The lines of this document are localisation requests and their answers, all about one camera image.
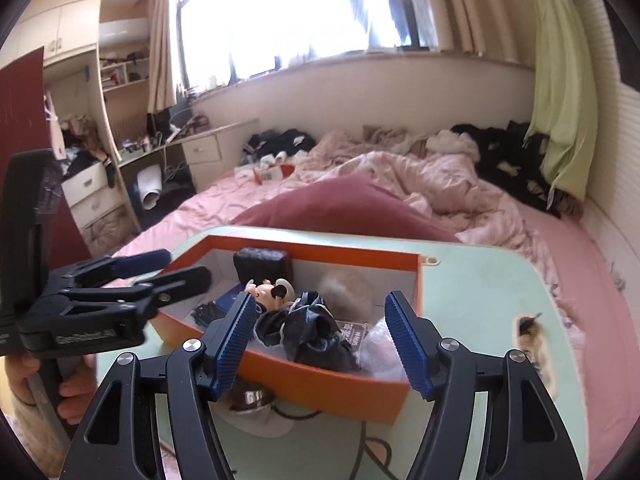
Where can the dark red board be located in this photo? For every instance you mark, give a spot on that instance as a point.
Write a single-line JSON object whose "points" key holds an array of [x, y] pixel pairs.
{"points": [[22, 105]]}

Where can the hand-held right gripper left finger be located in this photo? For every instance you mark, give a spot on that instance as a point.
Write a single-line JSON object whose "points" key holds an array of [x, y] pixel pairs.
{"points": [[232, 345]]}

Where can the cartoon mouse figure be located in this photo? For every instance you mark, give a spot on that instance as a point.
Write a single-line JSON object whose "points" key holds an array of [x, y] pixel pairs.
{"points": [[267, 292]]}

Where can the small black cloth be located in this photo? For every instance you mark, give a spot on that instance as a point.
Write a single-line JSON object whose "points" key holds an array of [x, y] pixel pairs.
{"points": [[207, 315]]}

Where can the black textured pouch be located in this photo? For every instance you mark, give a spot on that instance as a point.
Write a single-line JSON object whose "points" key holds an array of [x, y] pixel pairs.
{"points": [[262, 265]]}

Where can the dark blue booklet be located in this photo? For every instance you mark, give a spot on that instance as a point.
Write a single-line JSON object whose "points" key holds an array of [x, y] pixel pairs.
{"points": [[231, 297]]}

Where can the pile of dark clothes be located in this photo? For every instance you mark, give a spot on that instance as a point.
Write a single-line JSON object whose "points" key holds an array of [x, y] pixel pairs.
{"points": [[287, 140]]}

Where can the green hanging cloth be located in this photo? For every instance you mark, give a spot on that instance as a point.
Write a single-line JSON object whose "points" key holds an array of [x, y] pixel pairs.
{"points": [[560, 85]]}

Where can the person's left forearm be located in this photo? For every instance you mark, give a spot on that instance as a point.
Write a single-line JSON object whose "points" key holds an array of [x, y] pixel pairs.
{"points": [[20, 435]]}

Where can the orange cardboard box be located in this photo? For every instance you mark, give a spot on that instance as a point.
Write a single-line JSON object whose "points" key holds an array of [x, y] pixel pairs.
{"points": [[320, 390]]}

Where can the clear plastic bag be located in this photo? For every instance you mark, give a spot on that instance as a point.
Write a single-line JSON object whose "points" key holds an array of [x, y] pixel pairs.
{"points": [[380, 355]]}

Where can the white rolled sheet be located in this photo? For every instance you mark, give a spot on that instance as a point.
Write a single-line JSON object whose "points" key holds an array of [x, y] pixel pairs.
{"points": [[150, 187]]}

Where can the pink floral quilt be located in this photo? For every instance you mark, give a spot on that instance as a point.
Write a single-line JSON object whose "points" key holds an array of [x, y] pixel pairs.
{"points": [[425, 175]]}

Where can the clear printed card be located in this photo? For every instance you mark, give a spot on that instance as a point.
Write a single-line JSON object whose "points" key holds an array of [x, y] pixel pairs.
{"points": [[355, 332]]}

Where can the window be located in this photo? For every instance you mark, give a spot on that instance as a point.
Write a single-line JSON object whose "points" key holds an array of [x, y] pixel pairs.
{"points": [[300, 10]]}

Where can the cream wall cabinet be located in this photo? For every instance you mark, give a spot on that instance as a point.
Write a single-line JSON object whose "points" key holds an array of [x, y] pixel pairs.
{"points": [[60, 25]]}

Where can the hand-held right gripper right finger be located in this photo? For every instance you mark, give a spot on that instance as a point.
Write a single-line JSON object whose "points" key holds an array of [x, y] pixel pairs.
{"points": [[410, 345]]}

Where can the cream wall bookshelf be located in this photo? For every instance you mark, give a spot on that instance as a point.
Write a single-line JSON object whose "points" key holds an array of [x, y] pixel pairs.
{"points": [[122, 67]]}

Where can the pile of black clothes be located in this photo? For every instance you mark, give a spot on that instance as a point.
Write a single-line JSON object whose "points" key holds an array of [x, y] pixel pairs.
{"points": [[500, 145]]}

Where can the beige curtain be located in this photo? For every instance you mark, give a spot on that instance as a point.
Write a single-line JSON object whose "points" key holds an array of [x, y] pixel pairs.
{"points": [[475, 5], [162, 35]]}

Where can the person's left hand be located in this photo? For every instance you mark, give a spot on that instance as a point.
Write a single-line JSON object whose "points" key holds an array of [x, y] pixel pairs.
{"points": [[75, 400]]}

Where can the snack packets on bed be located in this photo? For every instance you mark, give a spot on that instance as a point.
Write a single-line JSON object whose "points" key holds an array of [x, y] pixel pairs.
{"points": [[270, 175]]}

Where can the white drawer cabinet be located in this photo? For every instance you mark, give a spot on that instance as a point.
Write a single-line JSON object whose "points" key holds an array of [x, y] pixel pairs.
{"points": [[90, 190]]}

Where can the cream desk with drawers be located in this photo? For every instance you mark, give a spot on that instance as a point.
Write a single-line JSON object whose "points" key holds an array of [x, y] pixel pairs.
{"points": [[205, 147]]}

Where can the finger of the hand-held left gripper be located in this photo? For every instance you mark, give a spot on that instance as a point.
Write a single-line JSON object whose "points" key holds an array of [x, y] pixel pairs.
{"points": [[185, 280], [145, 261]]}

